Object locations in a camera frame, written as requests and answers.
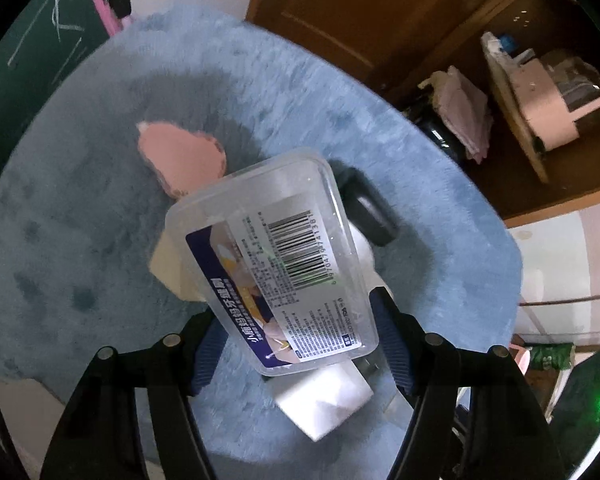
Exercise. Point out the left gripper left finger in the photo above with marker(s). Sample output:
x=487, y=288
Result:
x=193, y=354

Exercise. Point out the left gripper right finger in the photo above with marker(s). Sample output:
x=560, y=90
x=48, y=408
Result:
x=417, y=359

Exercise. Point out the white power adapter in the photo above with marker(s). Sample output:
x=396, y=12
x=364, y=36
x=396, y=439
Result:
x=320, y=401

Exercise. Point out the clear plastic floss box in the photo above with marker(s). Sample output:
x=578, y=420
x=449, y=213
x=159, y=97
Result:
x=271, y=251

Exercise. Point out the black small case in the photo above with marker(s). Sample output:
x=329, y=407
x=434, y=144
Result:
x=366, y=208

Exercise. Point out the blue fuzzy table mat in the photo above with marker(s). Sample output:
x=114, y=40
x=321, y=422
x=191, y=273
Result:
x=80, y=211

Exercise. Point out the pink sponge puff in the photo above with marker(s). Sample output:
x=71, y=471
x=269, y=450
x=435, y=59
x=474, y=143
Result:
x=183, y=161

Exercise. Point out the pink folded towel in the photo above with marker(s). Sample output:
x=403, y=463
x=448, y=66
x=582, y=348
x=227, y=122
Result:
x=464, y=110

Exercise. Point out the wooden shelf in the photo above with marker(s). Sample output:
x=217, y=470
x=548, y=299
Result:
x=522, y=184

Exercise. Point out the pink storage bag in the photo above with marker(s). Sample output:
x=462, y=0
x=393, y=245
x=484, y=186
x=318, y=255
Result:
x=553, y=93

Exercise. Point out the brown wooden door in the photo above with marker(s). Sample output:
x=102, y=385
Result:
x=378, y=42

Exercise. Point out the green chalkboard pink frame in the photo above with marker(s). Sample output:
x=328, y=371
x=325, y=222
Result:
x=41, y=49

